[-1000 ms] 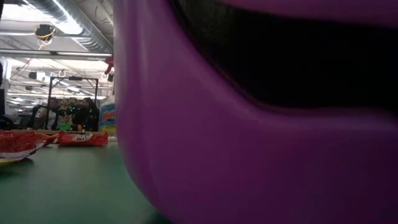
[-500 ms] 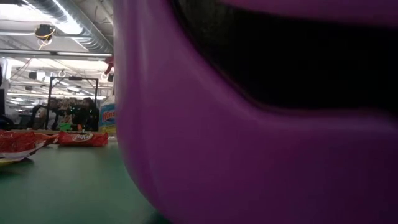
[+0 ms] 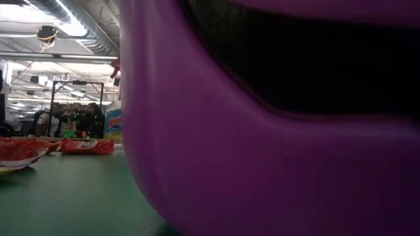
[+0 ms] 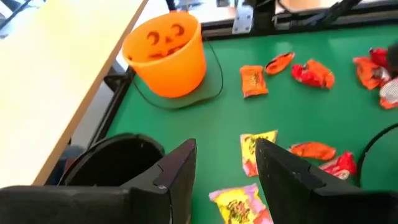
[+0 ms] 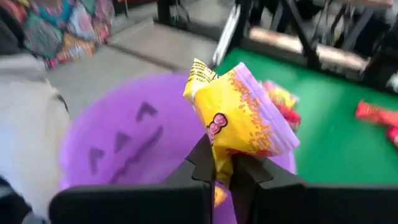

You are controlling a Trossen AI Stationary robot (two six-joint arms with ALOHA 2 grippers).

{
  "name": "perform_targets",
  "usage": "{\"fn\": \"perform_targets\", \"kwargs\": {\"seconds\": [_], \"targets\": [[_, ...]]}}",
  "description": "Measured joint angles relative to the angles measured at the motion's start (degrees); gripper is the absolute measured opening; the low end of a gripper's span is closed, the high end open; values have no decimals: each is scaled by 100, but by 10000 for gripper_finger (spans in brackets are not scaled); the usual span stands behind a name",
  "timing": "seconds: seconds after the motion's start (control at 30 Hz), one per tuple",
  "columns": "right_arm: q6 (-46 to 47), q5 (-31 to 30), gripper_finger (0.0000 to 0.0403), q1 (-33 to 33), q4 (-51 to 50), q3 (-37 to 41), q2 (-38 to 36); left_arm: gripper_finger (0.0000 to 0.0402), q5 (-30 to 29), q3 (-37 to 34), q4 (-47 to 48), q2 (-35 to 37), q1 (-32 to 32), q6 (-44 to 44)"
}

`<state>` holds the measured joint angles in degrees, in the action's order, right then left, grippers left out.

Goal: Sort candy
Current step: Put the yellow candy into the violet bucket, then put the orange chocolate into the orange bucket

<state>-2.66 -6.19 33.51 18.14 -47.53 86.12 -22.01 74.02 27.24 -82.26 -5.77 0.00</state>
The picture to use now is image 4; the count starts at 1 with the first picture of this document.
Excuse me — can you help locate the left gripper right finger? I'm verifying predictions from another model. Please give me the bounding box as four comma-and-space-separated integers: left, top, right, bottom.
256, 138, 386, 224

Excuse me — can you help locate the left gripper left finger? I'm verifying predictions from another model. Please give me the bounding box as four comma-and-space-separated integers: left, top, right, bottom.
129, 138, 198, 224

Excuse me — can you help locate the yellow sour candy packet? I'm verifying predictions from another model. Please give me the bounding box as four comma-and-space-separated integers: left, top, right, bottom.
239, 129, 279, 178
208, 183, 274, 224

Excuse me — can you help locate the red candy wrapper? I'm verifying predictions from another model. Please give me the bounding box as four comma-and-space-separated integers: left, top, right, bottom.
369, 47, 389, 68
291, 63, 315, 88
318, 151, 358, 180

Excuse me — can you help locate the orange Reese's packet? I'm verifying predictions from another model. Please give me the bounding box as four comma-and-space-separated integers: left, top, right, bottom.
239, 65, 269, 99

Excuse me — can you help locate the orange and white candy wrapper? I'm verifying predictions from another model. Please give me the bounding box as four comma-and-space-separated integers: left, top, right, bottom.
378, 77, 398, 110

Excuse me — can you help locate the black pumpkin bucket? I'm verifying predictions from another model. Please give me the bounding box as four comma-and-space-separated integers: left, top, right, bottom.
58, 133, 166, 187

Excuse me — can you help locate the orange pumpkin bucket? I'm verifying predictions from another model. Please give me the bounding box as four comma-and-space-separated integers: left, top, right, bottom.
121, 11, 224, 110

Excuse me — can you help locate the light wooden desk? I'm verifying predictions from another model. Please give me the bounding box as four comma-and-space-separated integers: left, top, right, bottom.
0, 0, 149, 188

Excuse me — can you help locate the black table frame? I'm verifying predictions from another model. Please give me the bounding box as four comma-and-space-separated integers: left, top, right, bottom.
88, 0, 398, 147

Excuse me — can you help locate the silver arm base bracket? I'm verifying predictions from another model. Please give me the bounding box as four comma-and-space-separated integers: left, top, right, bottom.
231, 4, 254, 35

